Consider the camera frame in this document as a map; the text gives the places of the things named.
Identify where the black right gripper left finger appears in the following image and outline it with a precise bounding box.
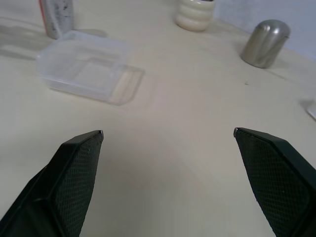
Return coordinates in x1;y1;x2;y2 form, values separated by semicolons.
0;130;104;237

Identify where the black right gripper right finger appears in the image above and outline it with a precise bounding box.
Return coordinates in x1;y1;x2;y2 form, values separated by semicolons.
233;127;316;237

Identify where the clear plastic container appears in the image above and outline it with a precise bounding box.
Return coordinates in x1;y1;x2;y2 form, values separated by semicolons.
36;30;145;107

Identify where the silver red can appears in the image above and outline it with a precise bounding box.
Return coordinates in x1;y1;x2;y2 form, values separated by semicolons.
39;0;75;40

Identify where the white flat object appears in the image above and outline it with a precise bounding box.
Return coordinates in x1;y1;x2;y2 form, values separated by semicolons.
300;98;316;121

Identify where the stainless steel domed canister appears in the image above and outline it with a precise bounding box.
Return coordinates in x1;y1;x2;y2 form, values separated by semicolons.
240;19;291;69

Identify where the cream ribbed ceramic vase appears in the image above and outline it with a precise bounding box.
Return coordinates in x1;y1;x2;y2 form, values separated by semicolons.
175;0;215;32

